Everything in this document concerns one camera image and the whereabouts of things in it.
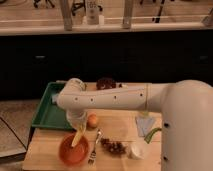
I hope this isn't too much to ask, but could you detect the dark red bowl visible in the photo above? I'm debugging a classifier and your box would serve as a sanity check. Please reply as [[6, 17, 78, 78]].
[[96, 77, 116, 90]]

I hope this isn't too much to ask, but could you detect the red orange bowl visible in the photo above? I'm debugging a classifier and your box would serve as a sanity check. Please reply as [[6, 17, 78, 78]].
[[58, 134, 89, 167]]

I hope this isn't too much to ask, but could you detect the grey blue sponge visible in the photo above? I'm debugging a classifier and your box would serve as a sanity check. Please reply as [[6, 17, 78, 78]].
[[51, 94, 58, 104]]

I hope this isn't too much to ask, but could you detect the yellow banana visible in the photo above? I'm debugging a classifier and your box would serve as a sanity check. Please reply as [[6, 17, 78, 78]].
[[71, 130, 84, 147]]

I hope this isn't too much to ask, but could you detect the orange peach fruit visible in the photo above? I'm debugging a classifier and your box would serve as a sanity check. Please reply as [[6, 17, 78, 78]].
[[87, 114, 99, 128]]

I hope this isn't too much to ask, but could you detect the green plastic tray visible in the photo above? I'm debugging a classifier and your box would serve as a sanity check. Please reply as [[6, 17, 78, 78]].
[[31, 82, 72, 130]]

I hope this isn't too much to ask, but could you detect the white cup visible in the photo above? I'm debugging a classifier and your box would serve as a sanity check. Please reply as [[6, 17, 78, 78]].
[[129, 140, 149, 160]]

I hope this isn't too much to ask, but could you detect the silver fork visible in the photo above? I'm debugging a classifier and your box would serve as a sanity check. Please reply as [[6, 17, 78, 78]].
[[88, 129, 102, 165]]

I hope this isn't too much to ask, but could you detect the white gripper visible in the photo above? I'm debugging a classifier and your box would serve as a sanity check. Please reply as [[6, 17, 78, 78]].
[[66, 111, 87, 131]]

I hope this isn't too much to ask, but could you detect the black white handled utensil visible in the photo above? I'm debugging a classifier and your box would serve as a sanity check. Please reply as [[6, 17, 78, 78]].
[[119, 84, 128, 88]]

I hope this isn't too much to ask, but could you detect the green chili pepper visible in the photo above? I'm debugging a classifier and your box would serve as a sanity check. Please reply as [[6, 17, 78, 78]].
[[144, 127, 162, 144]]

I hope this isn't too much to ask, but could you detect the bunch of dark grapes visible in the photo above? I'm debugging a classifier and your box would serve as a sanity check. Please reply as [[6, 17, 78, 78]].
[[101, 138, 126, 155]]

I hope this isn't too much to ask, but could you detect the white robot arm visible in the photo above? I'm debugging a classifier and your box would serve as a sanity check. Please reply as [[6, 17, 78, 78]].
[[57, 79, 213, 171]]

